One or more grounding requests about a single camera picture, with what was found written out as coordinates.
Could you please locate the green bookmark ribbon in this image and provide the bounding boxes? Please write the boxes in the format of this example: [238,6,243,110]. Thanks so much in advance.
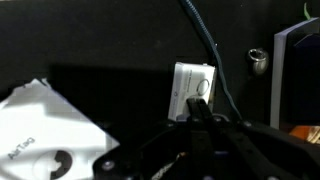
[303,2,312,20]

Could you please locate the white AirTag paper sleeve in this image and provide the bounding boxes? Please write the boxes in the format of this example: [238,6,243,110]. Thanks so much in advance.
[0,78,121,180]

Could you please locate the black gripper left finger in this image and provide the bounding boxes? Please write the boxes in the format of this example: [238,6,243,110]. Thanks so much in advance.
[92,97,201,180]

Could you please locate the navy blue booklet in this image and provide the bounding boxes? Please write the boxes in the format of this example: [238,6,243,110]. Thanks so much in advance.
[292,32,320,125]

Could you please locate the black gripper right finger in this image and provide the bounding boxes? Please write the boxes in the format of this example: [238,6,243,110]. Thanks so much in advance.
[198,98,320,180]

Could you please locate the small white AirTag box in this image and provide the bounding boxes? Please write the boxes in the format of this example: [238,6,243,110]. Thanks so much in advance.
[167,61,218,122]

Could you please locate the dark braided cable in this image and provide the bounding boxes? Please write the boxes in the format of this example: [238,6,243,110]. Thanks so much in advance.
[179,0,243,121]

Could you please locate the black notebook white pages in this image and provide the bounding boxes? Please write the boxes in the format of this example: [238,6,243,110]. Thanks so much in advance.
[269,17,320,131]

